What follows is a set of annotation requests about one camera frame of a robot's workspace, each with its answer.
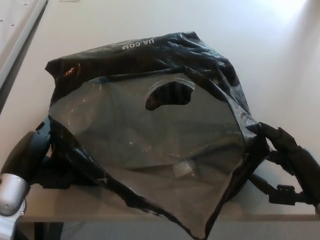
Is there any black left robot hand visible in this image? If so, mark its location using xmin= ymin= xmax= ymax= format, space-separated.
xmin=0 ymin=118 xmax=74 ymax=192

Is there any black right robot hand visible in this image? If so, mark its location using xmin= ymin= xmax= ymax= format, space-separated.
xmin=249 ymin=121 xmax=320 ymax=209

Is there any black Under Armour plastic bag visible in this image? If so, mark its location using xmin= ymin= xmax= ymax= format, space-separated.
xmin=44 ymin=30 xmax=273 ymax=240

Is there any black desk leg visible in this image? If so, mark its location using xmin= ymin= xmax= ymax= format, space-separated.
xmin=33 ymin=221 xmax=63 ymax=240

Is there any white neighbouring desk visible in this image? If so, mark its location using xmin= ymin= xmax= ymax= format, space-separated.
xmin=0 ymin=0 xmax=49 ymax=89

